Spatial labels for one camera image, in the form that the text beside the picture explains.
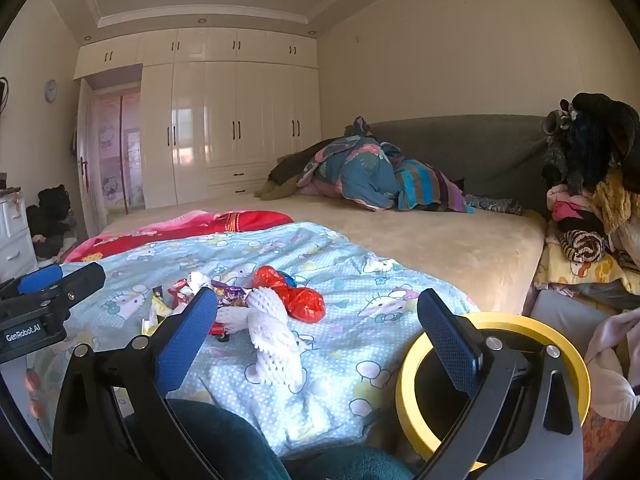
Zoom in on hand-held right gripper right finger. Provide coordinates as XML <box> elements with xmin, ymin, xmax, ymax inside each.
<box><xmin>415</xmin><ymin>288</ymin><xmax>586</xmax><ymax>480</ymax></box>

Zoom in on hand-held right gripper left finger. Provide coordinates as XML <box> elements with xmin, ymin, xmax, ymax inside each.
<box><xmin>51</xmin><ymin>287</ymin><xmax>222</xmax><ymax>480</ymax></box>

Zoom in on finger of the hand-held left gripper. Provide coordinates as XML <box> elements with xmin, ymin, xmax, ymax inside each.
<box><xmin>42</xmin><ymin>261</ymin><xmax>107</xmax><ymax>308</ymax></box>
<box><xmin>0</xmin><ymin>265</ymin><xmax>64</xmax><ymax>301</ymax></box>

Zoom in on yellow rimmed black bin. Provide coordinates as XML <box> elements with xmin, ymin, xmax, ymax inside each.
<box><xmin>395</xmin><ymin>312</ymin><xmax>592</xmax><ymax>471</ymax></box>

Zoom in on small white foam fruit net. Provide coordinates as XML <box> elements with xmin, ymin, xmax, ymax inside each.
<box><xmin>186</xmin><ymin>271</ymin><xmax>221</xmax><ymax>292</ymax></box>

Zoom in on purple foil candy wrapper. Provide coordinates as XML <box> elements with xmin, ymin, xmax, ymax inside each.
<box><xmin>212</xmin><ymin>280</ymin><xmax>247</xmax><ymax>307</ymax></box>

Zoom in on large white foam fruit net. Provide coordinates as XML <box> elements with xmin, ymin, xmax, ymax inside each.
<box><xmin>215</xmin><ymin>287</ymin><xmax>306</xmax><ymax>388</ymax></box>

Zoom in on red plastic bag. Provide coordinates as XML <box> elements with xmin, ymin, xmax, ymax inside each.
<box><xmin>252</xmin><ymin>266</ymin><xmax>326</xmax><ymax>322</ymax></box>

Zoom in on white drawer cabinet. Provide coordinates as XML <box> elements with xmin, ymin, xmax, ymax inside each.
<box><xmin>0</xmin><ymin>187</ymin><xmax>38</xmax><ymax>283</ymax></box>

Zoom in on black plush toy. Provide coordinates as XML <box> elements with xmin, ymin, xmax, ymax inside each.
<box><xmin>25</xmin><ymin>185</ymin><xmax>76</xmax><ymax>261</ymax></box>

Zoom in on person's teal trousers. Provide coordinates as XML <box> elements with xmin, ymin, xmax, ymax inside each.
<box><xmin>122</xmin><ymin>400</ymin><xmax>416</xmax><ymax>480</ymax></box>

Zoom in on blue cartoon printed blanket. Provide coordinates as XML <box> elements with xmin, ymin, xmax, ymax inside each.
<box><xmin>30</xmin><ymin>221</ymin><xmax>481</xmax><ymax>461</ymax></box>

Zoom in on white door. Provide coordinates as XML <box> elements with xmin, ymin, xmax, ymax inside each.
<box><xmin>75</xmin><ymin>80</ymin><xmax>108</xmax><ymax>238</ymax></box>

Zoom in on grey storage box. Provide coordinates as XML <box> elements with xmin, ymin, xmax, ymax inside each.
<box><xmin>530</xmin><ymin>290</ymin><xmax>621</xmax><ymax>361</ymax></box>

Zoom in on red blanket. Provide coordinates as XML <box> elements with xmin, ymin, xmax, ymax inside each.
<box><xmin>62</xmin><ymin>209</ymin><xmax>295</xmax><ymax>263</ymax></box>

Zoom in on grey patterned cloth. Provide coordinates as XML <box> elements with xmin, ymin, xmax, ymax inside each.
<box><xmin>462</xmin><ymin>194</ymin><xmax>523</xmax><ymax>216</ymax></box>

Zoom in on striped blanket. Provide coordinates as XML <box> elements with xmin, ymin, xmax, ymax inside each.
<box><xmin>395</xmin><ymin>159</ymin><xmax>476</xmax><ymax>213</ymax></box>

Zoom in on pale lavender cloth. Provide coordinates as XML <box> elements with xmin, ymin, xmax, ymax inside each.
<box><xmin>585</xmin><ymin>307</ymin><xmax>640</xmax><ymax>426</ymax></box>

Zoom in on tiger striped cloth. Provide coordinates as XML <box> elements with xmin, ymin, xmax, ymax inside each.
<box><xmin>557</xmin><ymin>230</ymin><xmax>608</xmax><ymax>263</ymax></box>

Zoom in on olive cloth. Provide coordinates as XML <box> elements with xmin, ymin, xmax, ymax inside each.
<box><xmin>254</xmin><ymin>180</ymin><xmax>301</xmax><ymax>199</ymax></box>

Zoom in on pink cloth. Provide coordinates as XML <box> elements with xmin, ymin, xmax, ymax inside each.
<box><xmin>546</xmin><ymin>185</ymin><xmax>601</xmax><ymax>233</ymax></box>

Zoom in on grey headboard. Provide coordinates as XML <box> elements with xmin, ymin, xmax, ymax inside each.
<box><xmin>367</xmin><ymin>114</ymin><xmax>561</xmax><ymax>216</ymax></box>

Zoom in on blue floral quilt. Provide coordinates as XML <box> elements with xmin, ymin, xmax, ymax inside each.
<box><xmin>295</xmin><ymin>116</ymin><xmax>402</xmax><ymax>211</ymax></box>

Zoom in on dark brown cloth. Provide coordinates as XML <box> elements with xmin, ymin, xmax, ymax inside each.
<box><xmin>267</xmin><ymin>137</ymin><xmax>346</xmax><ymax>186</ymax></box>

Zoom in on cream wardrobe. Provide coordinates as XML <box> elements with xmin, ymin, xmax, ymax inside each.
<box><xmin>74</xmin><ymin>27</ymin><xmax>321</xmax><ymax>211</ymax></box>

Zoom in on yellow knit garment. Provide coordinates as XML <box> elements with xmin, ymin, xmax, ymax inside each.
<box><xmin>592</xmin><ymin>167</ymin><xmax>633</xmax><ymax>233</ymax></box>

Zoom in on black fuzzy garment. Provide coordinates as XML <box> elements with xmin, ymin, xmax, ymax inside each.
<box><xmin>542</xmin><ymin>92</ymin><xmax>640</xmax><ymax>196</ymax></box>

